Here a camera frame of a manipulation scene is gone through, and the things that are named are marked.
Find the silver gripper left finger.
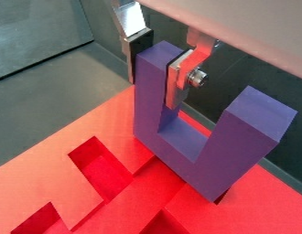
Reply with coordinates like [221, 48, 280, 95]
[110, 0, 152, 82]

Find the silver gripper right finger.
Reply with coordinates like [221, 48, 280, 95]
[165, 28, 216, 110]

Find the purple U-shaped block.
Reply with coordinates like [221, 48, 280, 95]
[134, 41, 296, 202]

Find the red insertion board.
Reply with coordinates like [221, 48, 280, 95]
[0, 89, 302, 234]

